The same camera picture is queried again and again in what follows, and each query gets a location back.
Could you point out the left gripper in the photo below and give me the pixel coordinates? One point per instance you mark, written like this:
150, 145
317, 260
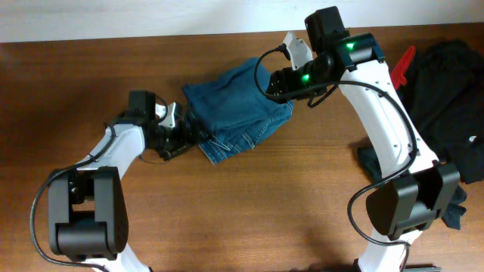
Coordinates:
181, 135

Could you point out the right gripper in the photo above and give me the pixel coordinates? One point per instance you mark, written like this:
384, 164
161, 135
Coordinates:
286, 84

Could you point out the blue denim jeans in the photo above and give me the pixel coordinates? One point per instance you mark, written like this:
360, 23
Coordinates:
236, 117

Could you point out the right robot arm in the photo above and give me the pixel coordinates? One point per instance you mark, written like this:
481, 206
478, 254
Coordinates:
415, 188

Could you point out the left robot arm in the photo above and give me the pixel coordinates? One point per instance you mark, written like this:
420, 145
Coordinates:
87, 217

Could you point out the black garment with red trim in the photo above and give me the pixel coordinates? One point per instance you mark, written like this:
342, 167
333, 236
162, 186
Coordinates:
442, 91

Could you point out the dark grey cloth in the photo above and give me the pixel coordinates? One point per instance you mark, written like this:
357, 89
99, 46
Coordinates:
368, 160

